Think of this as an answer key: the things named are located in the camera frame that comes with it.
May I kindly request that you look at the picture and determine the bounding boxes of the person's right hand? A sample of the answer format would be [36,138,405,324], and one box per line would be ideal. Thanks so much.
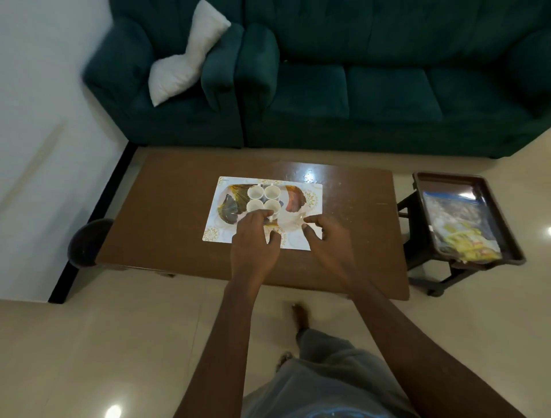
[301,214,359,290]

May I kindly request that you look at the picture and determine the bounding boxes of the person's left hand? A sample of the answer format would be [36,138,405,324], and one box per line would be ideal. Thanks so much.
[230,210,283,290]

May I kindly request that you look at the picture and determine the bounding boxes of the white gold placemat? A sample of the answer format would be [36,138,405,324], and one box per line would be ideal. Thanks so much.
[202,175,324,252]

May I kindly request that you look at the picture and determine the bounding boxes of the clear zip bag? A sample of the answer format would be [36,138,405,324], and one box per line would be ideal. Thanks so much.
[421,191,502,264]

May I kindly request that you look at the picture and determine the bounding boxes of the brown plastic tray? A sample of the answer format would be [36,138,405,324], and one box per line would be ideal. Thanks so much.
[412,171,527,271]

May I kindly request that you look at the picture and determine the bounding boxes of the person's right forearm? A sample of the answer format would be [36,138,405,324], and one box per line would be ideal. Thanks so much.
[340,275,528,418]

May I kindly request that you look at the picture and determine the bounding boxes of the person's left forearm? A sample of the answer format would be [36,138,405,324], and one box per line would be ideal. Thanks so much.
[174,280,263,418]

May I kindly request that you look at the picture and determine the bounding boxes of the person's right foot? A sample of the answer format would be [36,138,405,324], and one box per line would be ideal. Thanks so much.
[291,303,312,341]

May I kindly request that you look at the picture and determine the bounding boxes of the person's dark trousers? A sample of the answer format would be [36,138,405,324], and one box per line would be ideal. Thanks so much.
[296,328,371,367]

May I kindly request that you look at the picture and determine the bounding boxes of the oval leaf-print platter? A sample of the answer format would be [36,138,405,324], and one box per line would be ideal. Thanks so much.
[216,183,309,231]

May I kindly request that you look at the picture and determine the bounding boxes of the dark plastic stool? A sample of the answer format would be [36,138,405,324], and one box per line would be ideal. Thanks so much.
[395,191,479,298]

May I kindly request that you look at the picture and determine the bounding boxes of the brown wooden table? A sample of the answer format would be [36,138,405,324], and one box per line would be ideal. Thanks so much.
[95,148,410,302]

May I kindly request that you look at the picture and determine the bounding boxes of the green fabric armchair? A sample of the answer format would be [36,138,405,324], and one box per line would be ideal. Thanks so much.
[82,0,245,149]

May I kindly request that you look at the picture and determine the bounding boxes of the dark round bin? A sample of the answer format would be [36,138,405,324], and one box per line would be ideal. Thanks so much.
[67,218,116,270]

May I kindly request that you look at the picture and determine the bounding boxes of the green fabric sofa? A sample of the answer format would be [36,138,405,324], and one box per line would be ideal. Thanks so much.
[234,0,551,160]

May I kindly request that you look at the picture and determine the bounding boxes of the white pillow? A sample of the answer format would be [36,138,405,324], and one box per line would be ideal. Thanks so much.
[148,0,232,107]

